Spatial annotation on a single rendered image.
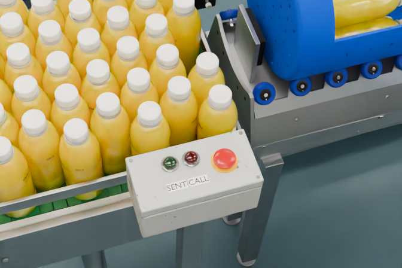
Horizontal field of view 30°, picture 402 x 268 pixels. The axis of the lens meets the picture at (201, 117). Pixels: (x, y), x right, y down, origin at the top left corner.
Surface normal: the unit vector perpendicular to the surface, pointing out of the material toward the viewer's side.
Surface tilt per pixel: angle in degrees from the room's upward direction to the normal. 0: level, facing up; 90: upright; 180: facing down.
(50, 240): 90
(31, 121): 0
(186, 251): 90
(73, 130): 0
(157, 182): 0
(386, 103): 70
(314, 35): 65
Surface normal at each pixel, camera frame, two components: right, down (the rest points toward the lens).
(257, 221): 0.30, 0.81
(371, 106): 0.29, 0.58
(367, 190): 0.04, -0.54
